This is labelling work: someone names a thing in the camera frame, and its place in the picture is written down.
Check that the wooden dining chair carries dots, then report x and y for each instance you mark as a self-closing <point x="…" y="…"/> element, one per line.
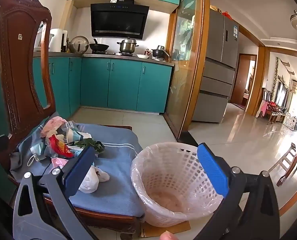
<point x="288" y="160"/>

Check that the green leaf garland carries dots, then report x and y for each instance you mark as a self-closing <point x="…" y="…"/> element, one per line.
<point x="276" y="77"/>

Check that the blue face mask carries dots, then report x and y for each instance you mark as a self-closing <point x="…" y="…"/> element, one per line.
<point x="37" y="155"/>

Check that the white plate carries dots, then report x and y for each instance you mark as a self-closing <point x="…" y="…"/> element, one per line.
<point x="143" y="56"/>

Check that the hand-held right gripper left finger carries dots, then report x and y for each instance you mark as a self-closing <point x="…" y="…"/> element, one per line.
<point x="79" y="170"/>

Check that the brown interior door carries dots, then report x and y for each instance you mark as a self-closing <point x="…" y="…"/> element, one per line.
<point x="238" y="80"/>

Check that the black pot with lid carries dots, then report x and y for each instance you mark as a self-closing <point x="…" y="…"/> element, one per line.
<point x="159" y="52"/>

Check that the dark glass bottle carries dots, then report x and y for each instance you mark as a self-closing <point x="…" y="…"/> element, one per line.
<point x="66" y="46"/>

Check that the round steel pot lid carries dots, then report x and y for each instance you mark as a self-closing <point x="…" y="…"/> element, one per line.
<point x="78" y="45"/>

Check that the black wok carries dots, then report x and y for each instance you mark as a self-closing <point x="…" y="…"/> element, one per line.
<point x="99" y="46"/>

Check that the white low fence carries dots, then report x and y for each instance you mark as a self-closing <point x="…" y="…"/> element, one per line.
<point x="292" y="123"/>

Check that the white dish rack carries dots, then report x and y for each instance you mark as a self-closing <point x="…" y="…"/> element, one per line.
<point x="39" y="38"/>

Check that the white kitchen appliance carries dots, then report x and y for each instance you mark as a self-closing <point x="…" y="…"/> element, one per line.
<point x="57" y="40"/>

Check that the teal lower kitchen cabinets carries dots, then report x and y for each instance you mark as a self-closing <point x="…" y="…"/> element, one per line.
<point x="123" y="85"/>

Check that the black range hood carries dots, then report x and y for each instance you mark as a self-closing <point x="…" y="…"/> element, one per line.
<point x="118" y="20"/>

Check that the dark wooden armchair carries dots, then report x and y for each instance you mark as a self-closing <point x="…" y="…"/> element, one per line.
<point x="273" y="107"/>

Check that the green vegetable leaves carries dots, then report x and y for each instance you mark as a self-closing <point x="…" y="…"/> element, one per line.
<point x="91" y="145"/>

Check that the carved wooden chair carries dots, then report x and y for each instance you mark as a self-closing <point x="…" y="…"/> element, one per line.
<point x="21" y="55"/>

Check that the pink plastic packet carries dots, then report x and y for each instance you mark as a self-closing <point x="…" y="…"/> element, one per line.
<point x="53" y="126"/>

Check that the flat cardboard sheet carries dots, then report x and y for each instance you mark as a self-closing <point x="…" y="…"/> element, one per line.
<point x="171" y="230"/>

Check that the small pink wrapper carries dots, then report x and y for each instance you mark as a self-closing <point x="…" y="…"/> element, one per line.
<point x="58" y="162"/>

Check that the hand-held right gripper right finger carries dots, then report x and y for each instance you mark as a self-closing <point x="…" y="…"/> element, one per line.
<point x="212" y="170"/>

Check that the wood framed glass sliding door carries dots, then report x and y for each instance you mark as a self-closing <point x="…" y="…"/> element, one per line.
<point x="186" y="55"/>

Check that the red bag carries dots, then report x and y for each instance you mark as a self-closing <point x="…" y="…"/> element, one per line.
<point x="226" y="15"/>

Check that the grey refrigerator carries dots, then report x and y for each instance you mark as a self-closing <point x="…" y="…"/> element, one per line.
<point x="216" y="80"/>

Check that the gas stove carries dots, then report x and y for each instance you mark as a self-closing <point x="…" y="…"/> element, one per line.
<point x="113" y="53"/>

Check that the white plastic waste basket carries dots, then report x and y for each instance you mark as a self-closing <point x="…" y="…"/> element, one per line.
<point x="168" y="180"/>

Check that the black door track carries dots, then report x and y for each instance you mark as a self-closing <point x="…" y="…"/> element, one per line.
<point x="188" y="137"/>

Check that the steel stock pot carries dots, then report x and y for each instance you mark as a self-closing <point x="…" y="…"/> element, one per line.
<point x="128" y="46"/>

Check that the blue and white paper cup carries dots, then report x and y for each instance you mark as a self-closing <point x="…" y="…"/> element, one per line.
<point x="74" y="136"/>

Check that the blue striped blanket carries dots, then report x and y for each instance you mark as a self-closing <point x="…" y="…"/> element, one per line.
<point x="118" y="150"/>

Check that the white tissue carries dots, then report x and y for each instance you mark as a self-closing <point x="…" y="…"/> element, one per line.
<point x="96" y="177"/>

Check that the person's foot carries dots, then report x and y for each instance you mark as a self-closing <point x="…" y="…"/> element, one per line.
<point x="169" y="236"/>

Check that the flat screen television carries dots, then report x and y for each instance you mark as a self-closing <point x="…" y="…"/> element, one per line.
<point x="282" y="93"/>

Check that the red snack wrapper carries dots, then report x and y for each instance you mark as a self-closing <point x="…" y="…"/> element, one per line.
<point x="59" y="146"/>

